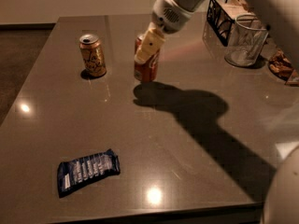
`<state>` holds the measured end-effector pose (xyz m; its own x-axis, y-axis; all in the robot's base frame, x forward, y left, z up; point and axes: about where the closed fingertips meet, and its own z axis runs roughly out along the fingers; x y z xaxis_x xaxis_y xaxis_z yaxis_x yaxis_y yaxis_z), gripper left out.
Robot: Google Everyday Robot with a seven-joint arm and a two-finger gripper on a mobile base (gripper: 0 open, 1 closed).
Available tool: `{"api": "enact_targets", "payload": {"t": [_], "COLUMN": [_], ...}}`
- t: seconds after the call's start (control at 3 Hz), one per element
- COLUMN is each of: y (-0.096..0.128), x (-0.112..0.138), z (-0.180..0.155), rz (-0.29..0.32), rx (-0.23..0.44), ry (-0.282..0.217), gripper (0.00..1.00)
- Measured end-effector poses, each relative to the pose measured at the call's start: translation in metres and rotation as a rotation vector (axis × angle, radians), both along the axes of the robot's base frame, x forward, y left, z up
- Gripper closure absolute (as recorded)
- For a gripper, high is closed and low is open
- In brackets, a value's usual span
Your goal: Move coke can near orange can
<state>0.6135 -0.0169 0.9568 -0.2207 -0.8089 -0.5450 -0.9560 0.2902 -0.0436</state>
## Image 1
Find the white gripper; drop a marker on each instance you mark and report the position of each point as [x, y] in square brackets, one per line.
[168, 17]

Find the red coke can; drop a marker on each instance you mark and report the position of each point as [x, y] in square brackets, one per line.
[146, 72]

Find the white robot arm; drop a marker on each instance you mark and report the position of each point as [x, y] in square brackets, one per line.
[280, 16]

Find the orange gold soda can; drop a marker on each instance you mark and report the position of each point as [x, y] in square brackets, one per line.
[92, 55]

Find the blue snack bag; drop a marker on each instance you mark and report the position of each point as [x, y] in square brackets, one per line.
[80, 172]

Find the black wire basket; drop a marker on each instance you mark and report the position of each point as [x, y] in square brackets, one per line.
[221, 16]

